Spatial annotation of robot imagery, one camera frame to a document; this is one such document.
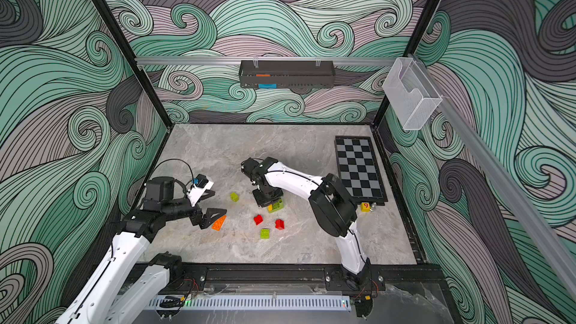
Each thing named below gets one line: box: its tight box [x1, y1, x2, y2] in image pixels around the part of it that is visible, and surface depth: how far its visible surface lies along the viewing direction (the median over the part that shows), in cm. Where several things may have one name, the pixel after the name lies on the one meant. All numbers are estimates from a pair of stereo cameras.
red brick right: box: [275, 219, 285, 231], surface depth 85 cm
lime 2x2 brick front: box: [260, 228, 270, 240], surface depth 84 cm
